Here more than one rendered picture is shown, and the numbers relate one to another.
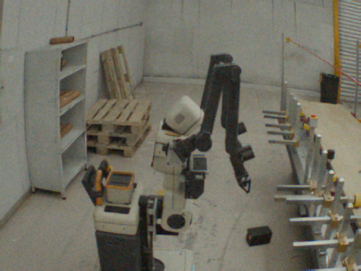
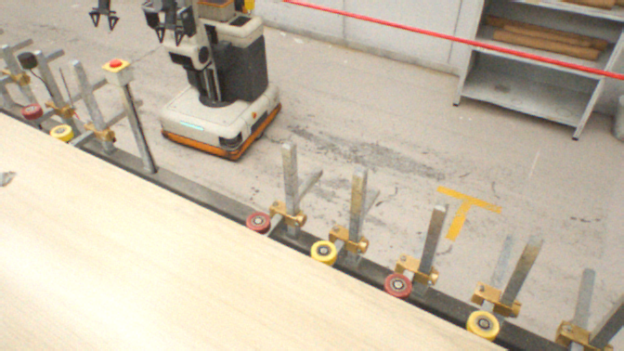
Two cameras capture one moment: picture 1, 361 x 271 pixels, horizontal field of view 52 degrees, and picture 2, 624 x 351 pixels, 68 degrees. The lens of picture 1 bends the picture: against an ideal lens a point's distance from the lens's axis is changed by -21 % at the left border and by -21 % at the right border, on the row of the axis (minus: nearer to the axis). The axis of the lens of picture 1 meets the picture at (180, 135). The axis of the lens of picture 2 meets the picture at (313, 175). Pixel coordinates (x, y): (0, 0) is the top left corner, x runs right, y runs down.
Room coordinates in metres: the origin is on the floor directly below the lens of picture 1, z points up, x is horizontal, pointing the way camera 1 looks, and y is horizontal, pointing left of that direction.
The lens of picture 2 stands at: (4.03, -1.99, 2.06)
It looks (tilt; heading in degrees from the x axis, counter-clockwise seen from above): 43 degrees down; 114
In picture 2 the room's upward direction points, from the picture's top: 1 degrees counter-clockwise
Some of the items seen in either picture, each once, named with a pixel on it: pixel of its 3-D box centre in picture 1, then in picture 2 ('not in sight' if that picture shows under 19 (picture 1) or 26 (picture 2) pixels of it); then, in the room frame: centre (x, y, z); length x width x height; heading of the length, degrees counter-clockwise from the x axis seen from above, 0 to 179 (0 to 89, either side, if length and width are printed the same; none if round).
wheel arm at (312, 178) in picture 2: (291, 143); (291, 204); (3.47, -0.95, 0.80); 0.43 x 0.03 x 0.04; 84
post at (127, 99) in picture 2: (309, 156); (138, 129); (2.77, -0.92, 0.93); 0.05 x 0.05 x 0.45; 84
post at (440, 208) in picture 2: (290, 117); (428, 256); (4.00, -1.06, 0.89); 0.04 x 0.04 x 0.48; 84
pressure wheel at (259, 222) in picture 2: not in sight; (259, 230); (3.44, -1.15, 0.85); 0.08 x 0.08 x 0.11
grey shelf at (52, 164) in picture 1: (56, 114); (552, 9); (4.27, 1.33, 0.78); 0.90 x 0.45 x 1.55; 174
